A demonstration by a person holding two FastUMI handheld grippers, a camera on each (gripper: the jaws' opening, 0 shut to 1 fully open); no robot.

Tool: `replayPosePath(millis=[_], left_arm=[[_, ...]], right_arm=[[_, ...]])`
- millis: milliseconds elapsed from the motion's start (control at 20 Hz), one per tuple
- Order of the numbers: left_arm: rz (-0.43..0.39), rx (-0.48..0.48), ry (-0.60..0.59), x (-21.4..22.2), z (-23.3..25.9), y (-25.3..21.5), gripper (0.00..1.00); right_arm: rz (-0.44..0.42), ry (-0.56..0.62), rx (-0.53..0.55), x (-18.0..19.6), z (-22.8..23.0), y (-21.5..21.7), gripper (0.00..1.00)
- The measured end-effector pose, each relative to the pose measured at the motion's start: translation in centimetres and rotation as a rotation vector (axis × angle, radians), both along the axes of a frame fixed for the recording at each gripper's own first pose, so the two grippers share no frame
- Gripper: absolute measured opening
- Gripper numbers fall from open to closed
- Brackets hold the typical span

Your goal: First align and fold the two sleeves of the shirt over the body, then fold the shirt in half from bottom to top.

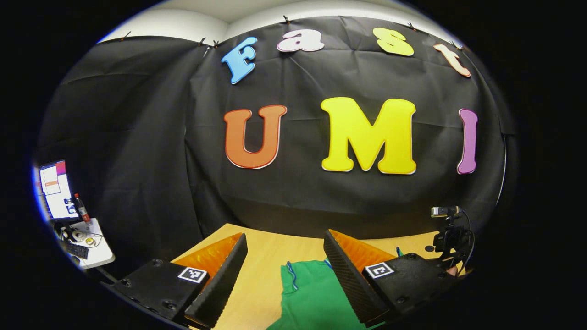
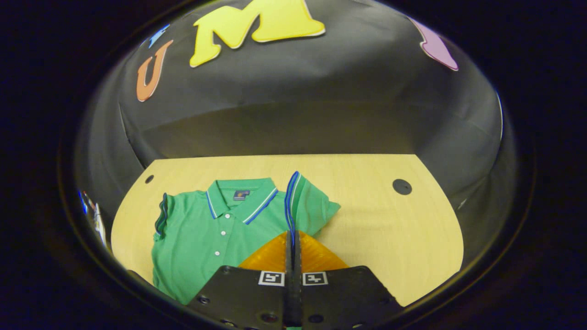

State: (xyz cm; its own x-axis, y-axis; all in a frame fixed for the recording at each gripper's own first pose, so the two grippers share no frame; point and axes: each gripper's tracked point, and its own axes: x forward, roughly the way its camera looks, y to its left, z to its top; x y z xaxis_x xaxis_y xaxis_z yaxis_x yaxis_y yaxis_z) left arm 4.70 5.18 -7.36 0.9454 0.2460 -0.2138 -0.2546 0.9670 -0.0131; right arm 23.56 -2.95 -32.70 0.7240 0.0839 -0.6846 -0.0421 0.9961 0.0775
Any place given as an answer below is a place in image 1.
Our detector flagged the black keyboard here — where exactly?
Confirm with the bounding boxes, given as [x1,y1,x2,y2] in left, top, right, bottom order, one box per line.
[59,240,90,260]

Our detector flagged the green T-shirt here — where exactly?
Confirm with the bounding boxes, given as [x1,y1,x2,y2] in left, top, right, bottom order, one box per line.
[266,247,405,330]

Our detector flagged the red bottle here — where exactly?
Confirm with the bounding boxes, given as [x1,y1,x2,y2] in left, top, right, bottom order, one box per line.
[74,193,91,224]

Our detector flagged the computer monitor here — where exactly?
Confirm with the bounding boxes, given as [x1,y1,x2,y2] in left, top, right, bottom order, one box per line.
[39,160,79,221]

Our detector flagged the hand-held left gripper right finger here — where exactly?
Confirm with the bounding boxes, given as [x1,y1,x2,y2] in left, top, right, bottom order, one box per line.
[323,229,465,327]

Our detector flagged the white side table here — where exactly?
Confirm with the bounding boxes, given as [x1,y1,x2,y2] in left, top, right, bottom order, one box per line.
[54,218,116,270]

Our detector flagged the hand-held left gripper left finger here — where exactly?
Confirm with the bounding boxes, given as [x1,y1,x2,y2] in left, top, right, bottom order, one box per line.
[103,232,249,328]

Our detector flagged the black backdrop cloth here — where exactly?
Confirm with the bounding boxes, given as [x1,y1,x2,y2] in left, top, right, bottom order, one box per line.
[34,16,519,280]

